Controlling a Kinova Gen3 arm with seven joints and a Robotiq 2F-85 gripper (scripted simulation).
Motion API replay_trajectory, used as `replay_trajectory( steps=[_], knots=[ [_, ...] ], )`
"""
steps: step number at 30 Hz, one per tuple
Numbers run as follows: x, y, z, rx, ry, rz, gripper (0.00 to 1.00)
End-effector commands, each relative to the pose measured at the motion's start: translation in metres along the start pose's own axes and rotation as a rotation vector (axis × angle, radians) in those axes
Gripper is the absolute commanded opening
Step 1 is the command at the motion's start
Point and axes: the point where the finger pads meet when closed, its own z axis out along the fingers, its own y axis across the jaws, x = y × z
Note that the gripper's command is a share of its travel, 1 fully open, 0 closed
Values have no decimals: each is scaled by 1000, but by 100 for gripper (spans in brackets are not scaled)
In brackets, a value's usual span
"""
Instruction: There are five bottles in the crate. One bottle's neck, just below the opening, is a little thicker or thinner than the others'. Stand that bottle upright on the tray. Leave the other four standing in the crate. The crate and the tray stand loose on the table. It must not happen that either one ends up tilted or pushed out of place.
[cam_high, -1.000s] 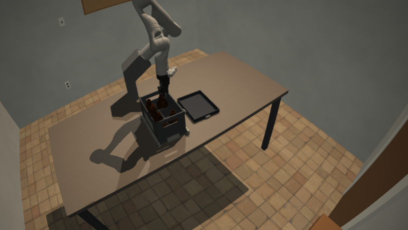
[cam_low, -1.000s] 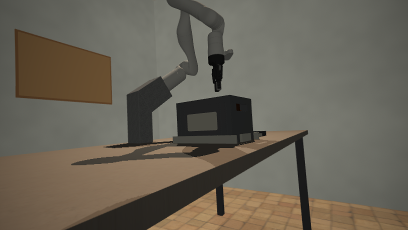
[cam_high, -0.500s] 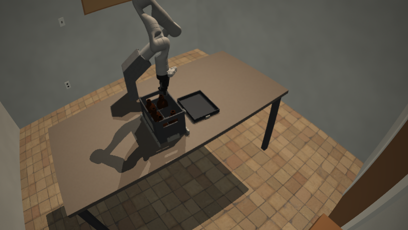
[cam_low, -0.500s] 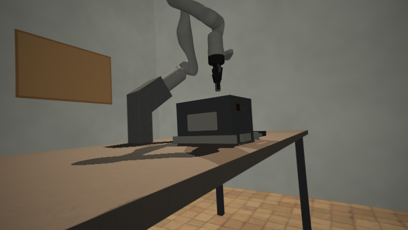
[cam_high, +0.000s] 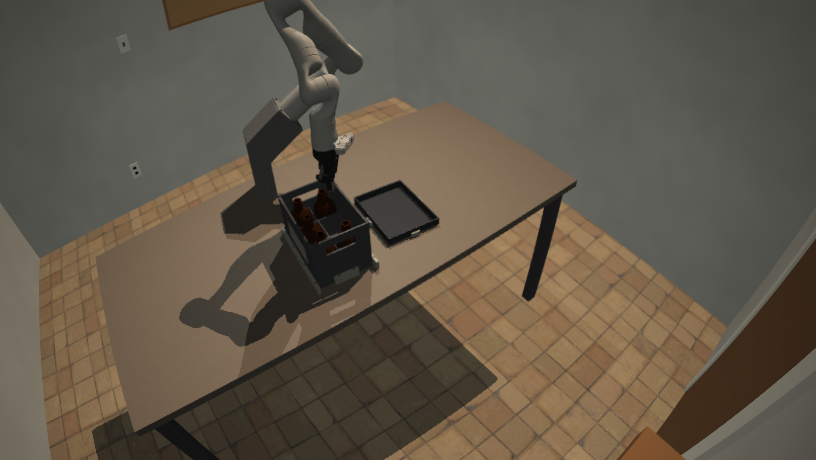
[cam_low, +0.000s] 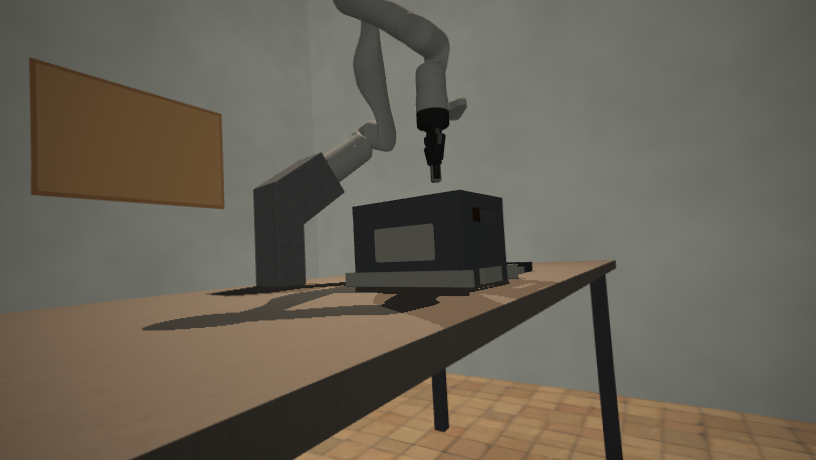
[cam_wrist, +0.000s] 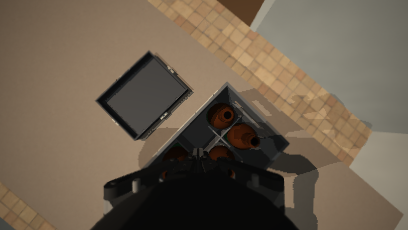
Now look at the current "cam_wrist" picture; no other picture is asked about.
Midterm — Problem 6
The brown glass bottle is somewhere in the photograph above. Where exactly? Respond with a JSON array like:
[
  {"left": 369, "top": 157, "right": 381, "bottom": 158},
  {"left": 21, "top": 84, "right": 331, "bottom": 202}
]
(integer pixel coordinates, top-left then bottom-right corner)
[
  {"left": 223, "top": 123, "right": 260, "bottom": 150},
  {"left": 162, "top": 142, "right": 188, "bottom": 179},
  {"left": 206, "top": 103, "right": 235, "bottom": 129},
  {"left": 208, "top": 141, "right": 235, "bottom": 178}
]

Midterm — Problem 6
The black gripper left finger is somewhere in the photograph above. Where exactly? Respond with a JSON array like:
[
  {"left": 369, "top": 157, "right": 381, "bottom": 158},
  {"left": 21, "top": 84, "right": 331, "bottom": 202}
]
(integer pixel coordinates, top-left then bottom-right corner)
[{"left": 104, "top": 148, "right": 198, "bottom": 215}]

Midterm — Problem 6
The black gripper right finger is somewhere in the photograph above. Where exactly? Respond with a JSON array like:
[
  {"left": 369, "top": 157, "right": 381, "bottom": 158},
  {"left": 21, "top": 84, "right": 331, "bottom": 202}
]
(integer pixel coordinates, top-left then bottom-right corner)
[{"left": 198, "top": 148, "right": 285, "bottom": 214}]

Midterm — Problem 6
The dark grey crate with dividers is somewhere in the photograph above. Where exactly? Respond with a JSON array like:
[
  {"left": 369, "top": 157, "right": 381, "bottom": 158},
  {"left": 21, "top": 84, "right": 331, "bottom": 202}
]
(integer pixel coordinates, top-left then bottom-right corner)
[{"left": 142, "top": 82, "right": 290, "bottom": 170}]

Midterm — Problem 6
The black rectangular tray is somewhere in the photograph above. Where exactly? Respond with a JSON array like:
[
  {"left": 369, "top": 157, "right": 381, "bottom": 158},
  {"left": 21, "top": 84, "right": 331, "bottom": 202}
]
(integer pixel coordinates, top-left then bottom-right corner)
[{"left": 95, "top": 51, "right": 189, "bottom": 141}]

